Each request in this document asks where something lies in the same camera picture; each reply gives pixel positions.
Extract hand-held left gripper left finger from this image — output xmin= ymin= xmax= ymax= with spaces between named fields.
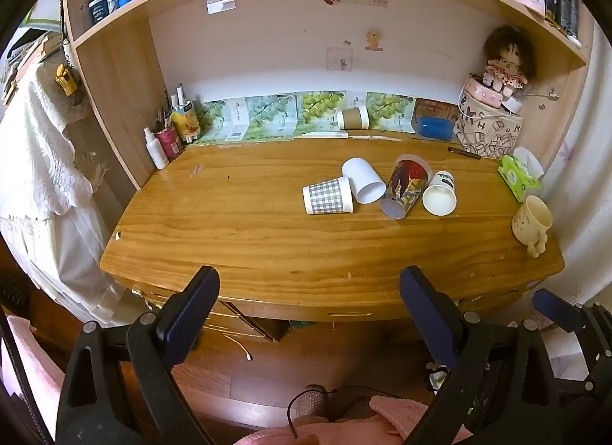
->
xmin=55 ymin=265 xmax=221 ymax=445

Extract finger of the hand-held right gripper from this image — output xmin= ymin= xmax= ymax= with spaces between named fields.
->
xmin=532 ymin=287 xmax=612 ymax=398

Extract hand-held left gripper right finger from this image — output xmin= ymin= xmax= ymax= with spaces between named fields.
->
xmin=399 ymin=265 xmax=561 ymax=445

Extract white paper cup green label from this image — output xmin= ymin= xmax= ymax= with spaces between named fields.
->
xmin=422 ymin=171 xmax=457 ymax=216

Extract clear plastic cup colourful print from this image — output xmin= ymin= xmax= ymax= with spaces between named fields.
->
xmin=381 ymin=154 xmax=433 ymax=219

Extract plain white paper cup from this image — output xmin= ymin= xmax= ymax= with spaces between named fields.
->
xmin=341 ymin=157 xmax=387 ymax=204

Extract grey checkered paper cup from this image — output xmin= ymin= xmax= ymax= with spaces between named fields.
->
xmin=303 ymin=176 xmax=355 ymax=215

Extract brown paper cup white rim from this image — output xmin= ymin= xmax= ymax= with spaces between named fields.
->
xmin=336 ymin=106 xmax=370 ymax=130

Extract cream ceramic mug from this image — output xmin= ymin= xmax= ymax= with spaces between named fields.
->
xmin=511 ymin=195 xmax=554 ymax=258

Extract green tissue box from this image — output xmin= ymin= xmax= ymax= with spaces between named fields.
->
xmin=497 ymin=146 xmax=545 ymax=203

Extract pink knit garment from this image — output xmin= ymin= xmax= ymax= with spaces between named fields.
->
xmin=234 ymin=395 xmax=474 ymax=445

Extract pink cloth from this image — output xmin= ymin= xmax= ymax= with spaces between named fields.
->
xmin=0 ymin=316 xmax=64 ymax=427

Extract white spray bottle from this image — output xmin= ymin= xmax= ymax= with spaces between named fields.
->
xmin=144 ymin=127 xmax=170 ymax=170

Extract pink pen holder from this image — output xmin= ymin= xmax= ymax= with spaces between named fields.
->
xmin=154 ymin=126 xmax=184 ymax=161

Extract blue plastic box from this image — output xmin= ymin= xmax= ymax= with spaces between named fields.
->
xmin=418 ymin=116 xmax=453 ymax=141

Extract white bag with letter print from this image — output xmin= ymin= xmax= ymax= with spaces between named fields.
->
xmin=453 ymin=84 xmax=525 ymax=159

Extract green leaf printed sheet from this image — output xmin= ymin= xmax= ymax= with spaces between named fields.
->
xmin=225 ymin=94 xmax=297 ymax=142
xmin=194 ymin=100 xmax=249 ymax=145
xmin=366 ymin=91 xmax=417 ymax=133
xmin=294 ymin=90 xmax=347 ymax=137

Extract white lace cloth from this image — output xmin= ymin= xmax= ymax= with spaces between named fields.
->
xmin=0 ymin=63 xmax=130 ymax=326

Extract pink round tin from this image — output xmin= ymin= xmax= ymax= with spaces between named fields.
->
xmin=466 ymin=73 xmax=508 ymax=109

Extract wooden desk shelf unit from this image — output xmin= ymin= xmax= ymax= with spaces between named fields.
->
xmin=61 ymin=0 xmax=591 ymax=345

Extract brown haired rag doll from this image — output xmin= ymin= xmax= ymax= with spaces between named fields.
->
xmin=480 ymin=26 xmax=536 ymax=92

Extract yellow toy vehicle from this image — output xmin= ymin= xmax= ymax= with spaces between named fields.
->
xmin=55 ymin=63 xmax=80 ymax=98

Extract row of dark books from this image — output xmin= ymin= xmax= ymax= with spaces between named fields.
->
xmin=540 ymin=0 xmax=583 ymax=42

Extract dark bottle white cap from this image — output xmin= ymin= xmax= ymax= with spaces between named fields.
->
xmin=87 ymin=0 xmax=107 ymax=28

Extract white cable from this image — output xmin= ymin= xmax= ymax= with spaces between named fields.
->
xmin=222 ymin=333 xmax=254 ymax=361

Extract black cord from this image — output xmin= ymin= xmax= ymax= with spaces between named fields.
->
xmin=287 ymin=388 xmax=402 ymax=441

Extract clear adhesive wall hook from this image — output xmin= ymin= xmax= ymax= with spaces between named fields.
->
xmin=326 ymin=47 xmax=355 ymax=72

